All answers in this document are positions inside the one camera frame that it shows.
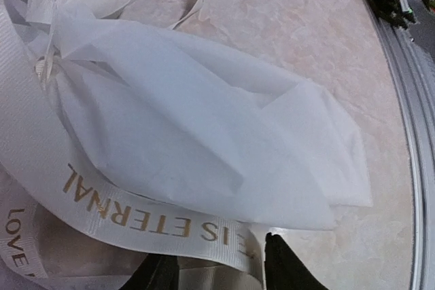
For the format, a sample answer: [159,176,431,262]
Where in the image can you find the aluminium front rail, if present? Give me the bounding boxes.
[370,9,434,289]

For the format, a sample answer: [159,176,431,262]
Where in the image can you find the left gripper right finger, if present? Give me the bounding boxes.
[264,232,328,290]

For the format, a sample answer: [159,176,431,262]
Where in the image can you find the cream ribbon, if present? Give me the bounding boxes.
[1,0,263,289]

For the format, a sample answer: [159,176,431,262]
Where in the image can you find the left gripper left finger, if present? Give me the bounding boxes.
[124,254,179,290]

